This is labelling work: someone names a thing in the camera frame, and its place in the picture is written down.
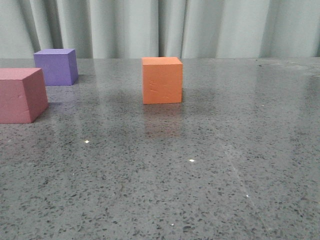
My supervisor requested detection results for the grey-green curtain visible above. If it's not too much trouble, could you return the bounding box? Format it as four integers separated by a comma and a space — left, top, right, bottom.
0, 0, 320, 59

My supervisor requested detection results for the purple foam cube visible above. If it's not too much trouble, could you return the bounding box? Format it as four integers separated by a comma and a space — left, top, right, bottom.
33, 48, 78, 86

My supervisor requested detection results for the orange foam cube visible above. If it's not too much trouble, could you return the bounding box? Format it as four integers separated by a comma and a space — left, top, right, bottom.
141, 57, 183, 105

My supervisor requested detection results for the pink foam cube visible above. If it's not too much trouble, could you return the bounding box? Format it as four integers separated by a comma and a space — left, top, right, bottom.
0, 68, 49, 124

